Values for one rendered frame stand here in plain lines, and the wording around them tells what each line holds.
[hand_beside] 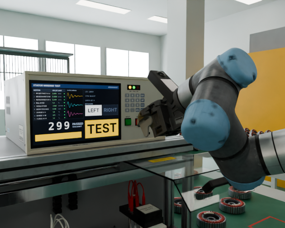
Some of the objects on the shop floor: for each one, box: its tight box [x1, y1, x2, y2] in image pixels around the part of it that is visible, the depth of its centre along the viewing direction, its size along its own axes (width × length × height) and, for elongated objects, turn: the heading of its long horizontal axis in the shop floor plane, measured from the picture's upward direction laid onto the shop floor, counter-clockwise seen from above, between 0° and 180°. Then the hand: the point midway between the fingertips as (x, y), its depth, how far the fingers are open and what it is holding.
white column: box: [167, 0, 205, 87], centre depth 483 cm, size 50×45×330 cm
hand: (140, 121), depth 74 cm, fingers closed
